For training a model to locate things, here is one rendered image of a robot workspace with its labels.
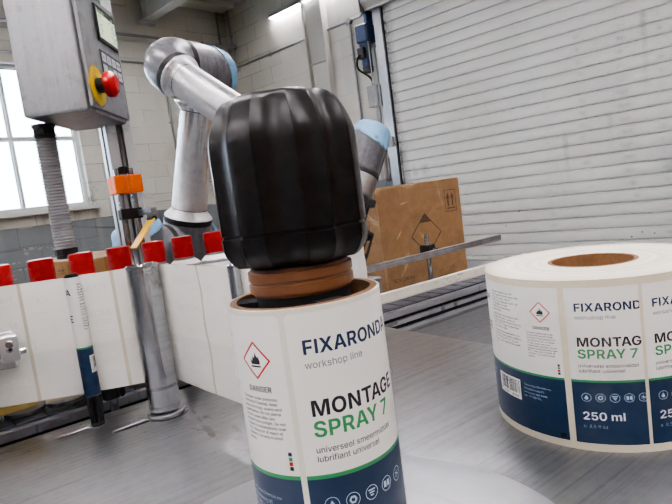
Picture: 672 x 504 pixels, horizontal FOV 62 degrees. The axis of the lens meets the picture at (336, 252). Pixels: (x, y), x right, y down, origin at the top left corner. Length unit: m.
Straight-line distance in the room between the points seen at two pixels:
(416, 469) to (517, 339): 0.15
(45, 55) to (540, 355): 0.76
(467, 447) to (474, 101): 5.04
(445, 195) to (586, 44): 3.70
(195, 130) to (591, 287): 1.05
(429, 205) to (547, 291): 1.01
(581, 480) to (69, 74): 0.80
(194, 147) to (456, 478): 1.07
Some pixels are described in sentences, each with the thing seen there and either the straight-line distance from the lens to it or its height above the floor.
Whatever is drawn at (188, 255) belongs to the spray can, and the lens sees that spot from 0.92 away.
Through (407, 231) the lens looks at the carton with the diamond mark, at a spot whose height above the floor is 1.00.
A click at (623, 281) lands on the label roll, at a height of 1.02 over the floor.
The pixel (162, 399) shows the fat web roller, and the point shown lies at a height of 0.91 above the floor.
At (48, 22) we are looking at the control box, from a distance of 0.95.
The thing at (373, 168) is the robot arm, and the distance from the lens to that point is 1.08.
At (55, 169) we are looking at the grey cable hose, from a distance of 0.98.
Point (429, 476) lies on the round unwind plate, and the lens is 0.48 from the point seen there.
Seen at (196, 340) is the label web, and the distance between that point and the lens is 0.66.
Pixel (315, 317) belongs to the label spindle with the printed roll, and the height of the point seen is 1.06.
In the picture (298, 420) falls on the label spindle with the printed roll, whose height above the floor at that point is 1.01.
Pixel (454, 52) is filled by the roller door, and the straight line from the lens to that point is 5.65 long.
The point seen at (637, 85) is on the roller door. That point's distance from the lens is 4.98.
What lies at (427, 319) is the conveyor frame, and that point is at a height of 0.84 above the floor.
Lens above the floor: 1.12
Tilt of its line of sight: 6 degrees down
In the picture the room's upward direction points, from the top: 8 degrees counter-clockwise
